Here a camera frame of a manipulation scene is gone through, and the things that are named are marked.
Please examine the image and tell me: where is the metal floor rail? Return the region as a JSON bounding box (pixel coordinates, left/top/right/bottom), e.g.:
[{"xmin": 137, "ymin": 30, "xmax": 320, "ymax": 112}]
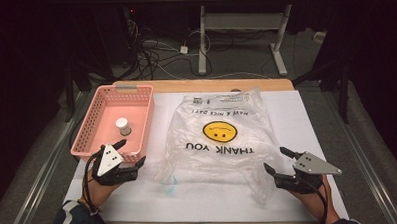
[
  {"xmin": 320, "ymin": 84, "xmax": 397, "ymax": 224},
  {"xmin": 0, "ymin": 90, "xmax": 101, "ymax": 224}
]

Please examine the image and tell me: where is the person's left hand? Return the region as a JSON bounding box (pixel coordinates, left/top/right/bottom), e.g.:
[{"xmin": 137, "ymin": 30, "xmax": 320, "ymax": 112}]
[{"xmin": 86, "ymin": 180, "xmax": 124, "ymax": 209}]

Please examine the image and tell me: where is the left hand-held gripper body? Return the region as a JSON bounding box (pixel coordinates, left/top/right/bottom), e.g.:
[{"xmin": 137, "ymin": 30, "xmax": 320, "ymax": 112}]
[{"xmin": 90, "ymin": 142, "xmax": 139, "ymax": 188}]

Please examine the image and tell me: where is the clear smiley plastic bag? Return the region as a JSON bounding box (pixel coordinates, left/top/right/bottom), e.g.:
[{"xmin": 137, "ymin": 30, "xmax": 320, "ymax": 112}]
[{"xmin": 151, "ymin": 86, "xmax": 291, "ymax": 210}]

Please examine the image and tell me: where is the small white box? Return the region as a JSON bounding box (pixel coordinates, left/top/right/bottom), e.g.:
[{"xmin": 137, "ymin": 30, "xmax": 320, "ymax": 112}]
[{"xmin": 313, "ymin": 30, "xmax": 328, "ymax": 44}]

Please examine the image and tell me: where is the white metal desk frame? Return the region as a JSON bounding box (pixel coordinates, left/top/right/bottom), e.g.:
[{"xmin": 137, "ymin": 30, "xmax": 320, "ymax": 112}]
[{"xmin": 182, "ymin": 0, "xmax": 340, "ymax": 80}]

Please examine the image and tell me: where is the person's right hand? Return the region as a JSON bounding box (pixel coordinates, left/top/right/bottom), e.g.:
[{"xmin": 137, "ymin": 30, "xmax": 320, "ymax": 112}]
[{"xmin": 290, "ymin": 176, "xmax": 334, "ymax": 223}]

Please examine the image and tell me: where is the right hand-held gripper cable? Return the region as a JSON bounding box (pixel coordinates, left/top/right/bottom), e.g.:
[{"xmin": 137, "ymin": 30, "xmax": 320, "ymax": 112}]
[{"xmin": 302, "ymin": 177, "xmax": 329, "ymax": 224}]

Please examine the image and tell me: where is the black stand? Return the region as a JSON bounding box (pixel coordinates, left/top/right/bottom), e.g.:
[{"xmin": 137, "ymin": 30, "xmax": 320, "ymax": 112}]
[{"xmin": 291, "ymin": 53, "xmax": 352, "ymax": 127}]

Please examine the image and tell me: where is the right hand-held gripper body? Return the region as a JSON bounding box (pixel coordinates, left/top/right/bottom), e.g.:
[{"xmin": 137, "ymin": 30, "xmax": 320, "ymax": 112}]
[{"xmin": 273, "ymin": 150, "xmax": 343, "ymax": 194}]

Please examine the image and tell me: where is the white table mat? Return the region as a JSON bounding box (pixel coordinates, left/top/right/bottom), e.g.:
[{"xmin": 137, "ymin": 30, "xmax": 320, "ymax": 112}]
[{"xmin": 59, "ymin": 86, "xmax": 349, "ymax": 224}]

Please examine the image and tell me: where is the pink plastic basket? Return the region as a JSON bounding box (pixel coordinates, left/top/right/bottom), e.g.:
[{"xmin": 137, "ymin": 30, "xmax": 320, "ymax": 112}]
[{"xmin": 68, "ymin": 83, "xmax": 157, "ymax": 165}]

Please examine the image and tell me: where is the small white-capped bottle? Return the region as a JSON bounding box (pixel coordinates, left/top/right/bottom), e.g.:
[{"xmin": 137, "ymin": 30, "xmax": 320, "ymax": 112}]
[{"xmin": 115, "ymin": 116, "xmax": 133, "ymax": 137}]

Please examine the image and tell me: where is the tangle of black floor cables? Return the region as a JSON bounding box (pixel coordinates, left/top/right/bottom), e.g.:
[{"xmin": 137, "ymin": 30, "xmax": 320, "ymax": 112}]
[{"xmin": 122, "ymin": 15, "xmax": 216, "ymax": 83}]

